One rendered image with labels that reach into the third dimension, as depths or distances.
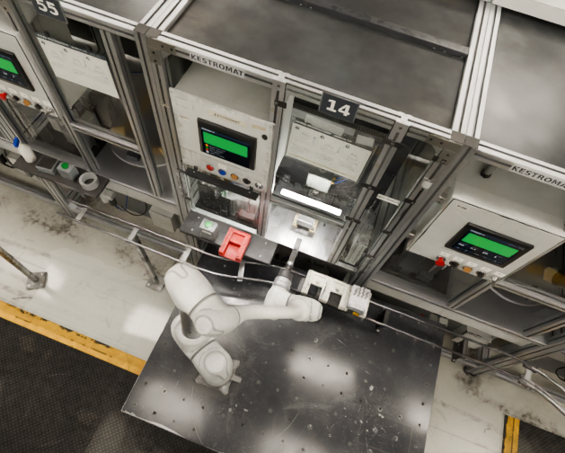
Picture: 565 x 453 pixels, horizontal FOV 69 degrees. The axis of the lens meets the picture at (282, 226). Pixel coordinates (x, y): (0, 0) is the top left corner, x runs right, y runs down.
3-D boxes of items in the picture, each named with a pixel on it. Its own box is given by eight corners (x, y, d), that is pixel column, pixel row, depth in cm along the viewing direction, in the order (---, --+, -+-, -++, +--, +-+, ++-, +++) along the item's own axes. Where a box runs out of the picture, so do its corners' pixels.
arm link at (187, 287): (190, 365, 208) (165, 333, 214) (216, 344, 215) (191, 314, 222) (187, 315, 143) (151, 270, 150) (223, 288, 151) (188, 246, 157)
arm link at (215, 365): (214, 394, 205) (212, 388, 186) (192, 365, 210) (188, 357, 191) (239, 371, 211) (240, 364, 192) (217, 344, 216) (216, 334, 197)
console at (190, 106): (180, 167, 191) (164, 93, 150) (207, 124, 204) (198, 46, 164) (263, 198, 187) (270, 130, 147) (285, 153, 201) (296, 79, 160)
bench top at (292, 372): (122, 411, 206) (120, 411, 202) (212, 237, 256) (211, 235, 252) (407, 533, 194) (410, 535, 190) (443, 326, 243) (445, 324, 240)
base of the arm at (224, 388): (233, 398, 210) (233, 397, 205) (194, 382, 212) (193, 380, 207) (247, 364, 218) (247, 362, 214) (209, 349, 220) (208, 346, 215)
